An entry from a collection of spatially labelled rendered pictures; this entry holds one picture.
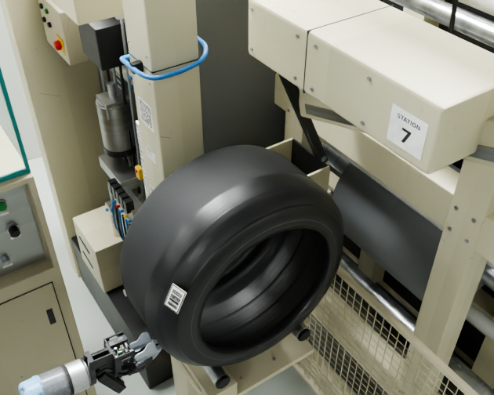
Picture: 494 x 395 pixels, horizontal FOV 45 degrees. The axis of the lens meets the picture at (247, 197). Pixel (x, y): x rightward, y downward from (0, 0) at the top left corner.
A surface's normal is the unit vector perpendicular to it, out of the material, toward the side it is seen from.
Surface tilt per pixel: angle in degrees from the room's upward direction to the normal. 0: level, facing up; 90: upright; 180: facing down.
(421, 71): 0
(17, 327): 90
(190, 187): 21
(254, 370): 0
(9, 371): 90
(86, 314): 0
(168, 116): 90
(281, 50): 90
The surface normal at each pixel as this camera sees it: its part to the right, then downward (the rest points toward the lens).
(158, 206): -0.51, -0.38
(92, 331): 0.00, -0.77
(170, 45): 0.56, 0.54
